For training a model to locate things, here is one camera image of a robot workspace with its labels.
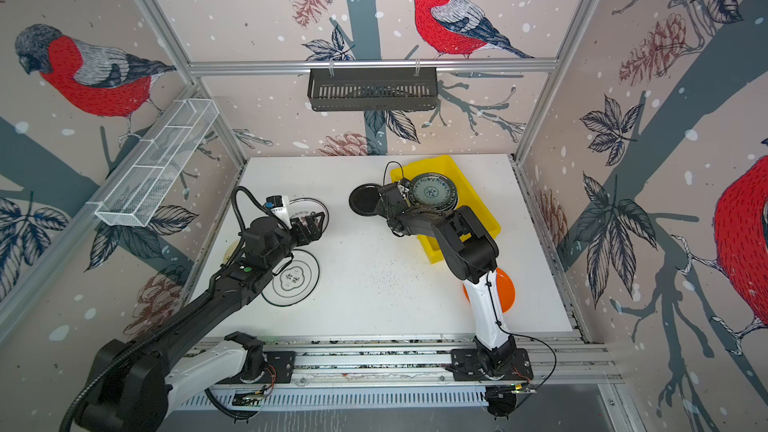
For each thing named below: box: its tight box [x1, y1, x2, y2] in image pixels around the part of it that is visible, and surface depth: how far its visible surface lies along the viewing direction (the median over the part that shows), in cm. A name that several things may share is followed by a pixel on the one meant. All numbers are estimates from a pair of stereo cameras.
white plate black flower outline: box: [261, 250, 320, 307], surface depth 89 cm
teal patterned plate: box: [409, 172, 458, 211], surface depth 108 cm
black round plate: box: [349, 183, 380, 216], surface depth 109 cm
